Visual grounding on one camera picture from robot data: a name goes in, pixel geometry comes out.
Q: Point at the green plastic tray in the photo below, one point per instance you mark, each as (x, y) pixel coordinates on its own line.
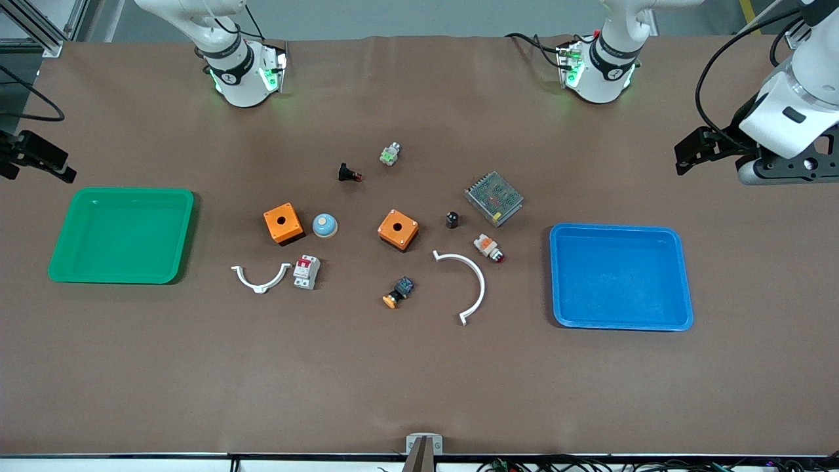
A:
(121, 236)

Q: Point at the blue dome button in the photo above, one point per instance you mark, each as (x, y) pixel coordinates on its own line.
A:
(324, 226)

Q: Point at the white red circuit breaker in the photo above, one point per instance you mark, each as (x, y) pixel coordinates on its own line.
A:
(306, 272)

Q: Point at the metal mesh power supply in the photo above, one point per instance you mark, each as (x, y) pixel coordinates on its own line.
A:
(493, 198)

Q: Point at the aluminium frame profile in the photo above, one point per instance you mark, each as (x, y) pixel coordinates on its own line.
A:
(49, 29)

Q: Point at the grey metal table bracket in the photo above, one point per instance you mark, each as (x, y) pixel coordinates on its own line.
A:
(423, 449)

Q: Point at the large white curved bracket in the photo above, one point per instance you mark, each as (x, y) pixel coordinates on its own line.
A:
(480, 282)

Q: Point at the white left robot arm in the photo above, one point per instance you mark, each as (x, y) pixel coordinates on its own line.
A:
(793, 111)

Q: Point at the black cylindrical capacitor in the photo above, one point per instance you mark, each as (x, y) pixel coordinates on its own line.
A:
(452, 220)

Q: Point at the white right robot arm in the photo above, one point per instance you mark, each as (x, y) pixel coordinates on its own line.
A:
(237, 80)

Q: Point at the orange white switch component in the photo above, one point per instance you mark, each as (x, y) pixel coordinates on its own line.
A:
(488, 247)

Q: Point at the small white curved bracket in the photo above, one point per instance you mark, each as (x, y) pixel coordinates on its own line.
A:
(261, 282)

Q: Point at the black switch with red tip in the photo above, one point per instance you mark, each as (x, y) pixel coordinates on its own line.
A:
(347, 173)

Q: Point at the blue plastic tray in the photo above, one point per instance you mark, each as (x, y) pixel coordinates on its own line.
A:
(619, 275)

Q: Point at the orange push button box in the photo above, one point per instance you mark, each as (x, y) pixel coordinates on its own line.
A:
(283, 223)
(398, 229)

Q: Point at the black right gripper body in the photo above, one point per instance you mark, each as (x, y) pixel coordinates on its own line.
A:
(26, 152)

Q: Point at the white green button module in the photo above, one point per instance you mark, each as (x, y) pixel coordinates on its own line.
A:
(390, 155)

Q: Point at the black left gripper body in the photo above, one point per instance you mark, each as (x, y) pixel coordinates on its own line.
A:
(733, 137)

